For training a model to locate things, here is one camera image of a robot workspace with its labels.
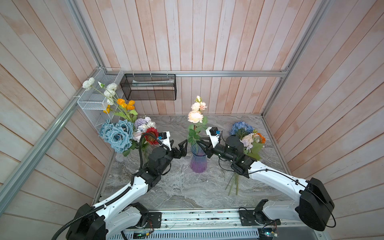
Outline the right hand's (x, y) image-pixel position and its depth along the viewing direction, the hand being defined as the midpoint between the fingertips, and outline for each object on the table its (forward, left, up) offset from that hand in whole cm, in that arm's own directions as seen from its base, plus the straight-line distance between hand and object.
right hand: (198, 140), depth 75 cm
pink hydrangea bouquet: (+11, -36, -19) cm, 42 cm away
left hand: (0, +9, -2) cm, 9 cm away
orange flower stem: (+16, -44, -20) cm, 51 cm away
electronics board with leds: (-36, -34, -26) cm, 56 cm away
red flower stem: (-3, +23, +5) cm, 24 cm away
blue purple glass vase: (+1, -1, -23) cm, 23 cm away
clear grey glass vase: (-6, +26, -2) cm, 27 cm away
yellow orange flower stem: (+11, +37, +10) cm, 40 cm away
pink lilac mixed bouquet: (+5, +29, +5) cm, 30 cm away
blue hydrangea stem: (+22, -30, -17) cm, 41 cm away
